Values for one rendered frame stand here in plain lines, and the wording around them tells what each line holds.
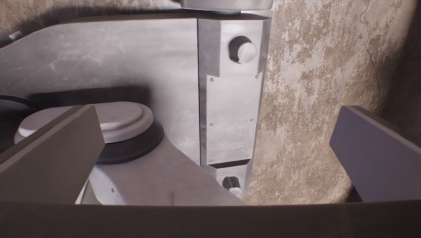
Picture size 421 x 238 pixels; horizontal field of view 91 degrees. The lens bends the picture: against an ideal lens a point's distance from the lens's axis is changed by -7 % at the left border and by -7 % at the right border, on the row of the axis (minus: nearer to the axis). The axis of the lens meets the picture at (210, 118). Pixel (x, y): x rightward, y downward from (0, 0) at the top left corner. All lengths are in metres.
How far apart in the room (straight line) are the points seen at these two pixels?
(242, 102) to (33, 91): 0.43
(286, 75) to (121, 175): 0.59
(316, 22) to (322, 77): 0.19
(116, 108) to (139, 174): 0.13
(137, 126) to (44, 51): 0.24
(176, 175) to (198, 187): 0.04
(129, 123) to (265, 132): 0.58
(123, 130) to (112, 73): 0.17
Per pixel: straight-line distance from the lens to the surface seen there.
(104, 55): 0.47
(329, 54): 0.83
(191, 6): 0.46
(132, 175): 0.33
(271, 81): 0.74
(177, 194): 0.28
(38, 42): 0.50
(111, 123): 0.35
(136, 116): 0.36
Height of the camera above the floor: 0.62
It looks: 58 degrees down
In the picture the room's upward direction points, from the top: 157 degrees clockwise
